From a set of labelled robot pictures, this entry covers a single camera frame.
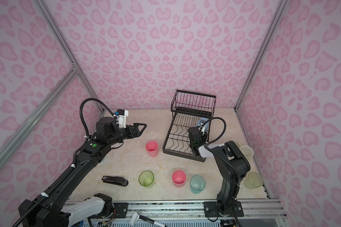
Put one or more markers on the black wire dish rack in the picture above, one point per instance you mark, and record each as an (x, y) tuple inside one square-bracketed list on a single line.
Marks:
[(189, 109)]

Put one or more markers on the black stapler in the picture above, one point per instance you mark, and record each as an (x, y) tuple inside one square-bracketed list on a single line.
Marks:
[(115, 180)]

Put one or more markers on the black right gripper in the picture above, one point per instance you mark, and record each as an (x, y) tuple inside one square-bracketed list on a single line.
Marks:
[(194, 146)]

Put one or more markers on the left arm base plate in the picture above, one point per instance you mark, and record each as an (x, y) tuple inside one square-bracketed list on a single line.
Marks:
[(113, 210)]

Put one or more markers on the green translucent plastic cup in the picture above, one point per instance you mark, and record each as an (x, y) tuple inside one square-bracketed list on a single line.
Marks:
[(146, 178)]

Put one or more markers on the pale yellow translucent cup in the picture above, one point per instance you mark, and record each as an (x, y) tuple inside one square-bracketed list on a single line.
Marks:
[(253, 181)]

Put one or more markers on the pink plastic cup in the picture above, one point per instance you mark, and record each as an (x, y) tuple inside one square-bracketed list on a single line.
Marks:
[(152, 148), (179, 178)]

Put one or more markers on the teal translucent plastic cup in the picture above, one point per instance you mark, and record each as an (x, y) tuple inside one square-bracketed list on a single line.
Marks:
[(197, 184)]

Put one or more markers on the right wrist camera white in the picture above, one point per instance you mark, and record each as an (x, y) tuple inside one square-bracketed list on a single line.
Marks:
[(202, 127)]

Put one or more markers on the aluminium front rail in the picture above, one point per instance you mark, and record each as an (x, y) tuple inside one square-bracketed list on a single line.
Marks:
[(175, 210)]

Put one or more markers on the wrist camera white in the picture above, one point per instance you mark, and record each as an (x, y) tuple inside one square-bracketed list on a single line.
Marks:
[(202, 127), (120, 117)]

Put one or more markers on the pale green ceramic mug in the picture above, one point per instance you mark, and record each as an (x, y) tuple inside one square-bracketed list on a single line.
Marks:
[(247, 151)]

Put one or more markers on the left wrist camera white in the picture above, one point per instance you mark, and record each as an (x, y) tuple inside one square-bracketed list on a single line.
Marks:
[(120, 117)]

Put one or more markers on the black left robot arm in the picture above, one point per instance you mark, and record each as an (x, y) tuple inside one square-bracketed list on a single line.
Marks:
[(46, 209)]

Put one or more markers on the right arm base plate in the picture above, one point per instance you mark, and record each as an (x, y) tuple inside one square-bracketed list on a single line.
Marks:
[(213, 209)]

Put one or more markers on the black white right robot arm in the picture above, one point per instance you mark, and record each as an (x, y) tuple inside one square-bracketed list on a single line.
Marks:
[(232, 164)]

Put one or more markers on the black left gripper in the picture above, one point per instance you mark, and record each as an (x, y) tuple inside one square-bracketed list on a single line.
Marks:
[(130, 131)]

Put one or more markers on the black marker pen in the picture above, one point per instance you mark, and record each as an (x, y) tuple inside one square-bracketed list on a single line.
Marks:
[(136, 216)]

